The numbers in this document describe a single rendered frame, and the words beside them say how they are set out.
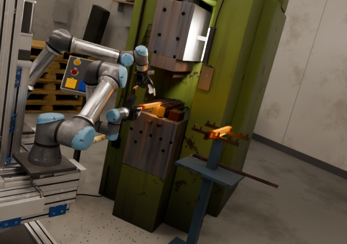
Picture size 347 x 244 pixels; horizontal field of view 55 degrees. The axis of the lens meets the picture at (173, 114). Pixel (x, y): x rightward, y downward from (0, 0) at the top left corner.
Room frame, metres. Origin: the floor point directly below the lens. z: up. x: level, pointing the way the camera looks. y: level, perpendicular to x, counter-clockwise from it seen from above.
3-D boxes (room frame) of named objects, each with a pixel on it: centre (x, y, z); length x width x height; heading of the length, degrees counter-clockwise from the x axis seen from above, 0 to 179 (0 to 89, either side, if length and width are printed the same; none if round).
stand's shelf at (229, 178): (2.07, -0.33, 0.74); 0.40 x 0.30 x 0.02; 63
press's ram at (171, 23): (2.66, 0.05, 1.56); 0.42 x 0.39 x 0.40; 160
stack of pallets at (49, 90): (5.10, 2.18, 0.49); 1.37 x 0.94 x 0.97; 139
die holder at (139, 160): (2.66, 0.03, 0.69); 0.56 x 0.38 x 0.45; 160
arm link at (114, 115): (1.93, 0.34, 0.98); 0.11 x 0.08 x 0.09; 160
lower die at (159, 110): (2.67, 0.09, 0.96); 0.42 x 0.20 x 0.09; 160
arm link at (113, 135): (1.93, 0.35, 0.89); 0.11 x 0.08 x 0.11; 80
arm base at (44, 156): (1.47, 0.55, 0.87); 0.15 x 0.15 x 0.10
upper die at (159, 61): (2.67, 0.09, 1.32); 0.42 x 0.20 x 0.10; 160
